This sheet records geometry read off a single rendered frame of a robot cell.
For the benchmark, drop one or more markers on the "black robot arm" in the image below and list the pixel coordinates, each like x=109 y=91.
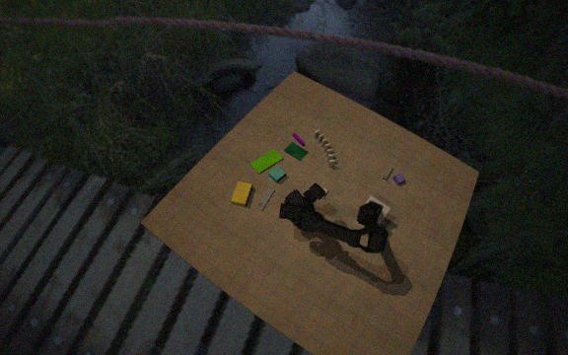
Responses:
x=307 y=219

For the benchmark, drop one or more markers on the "green flat rectangular block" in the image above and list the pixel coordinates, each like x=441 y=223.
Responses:
x=266 y=161

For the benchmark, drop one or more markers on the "teal rectangular block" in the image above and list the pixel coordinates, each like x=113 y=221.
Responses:
x=277 y=174

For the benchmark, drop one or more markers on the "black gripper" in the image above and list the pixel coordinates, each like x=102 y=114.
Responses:
x=313 y=194

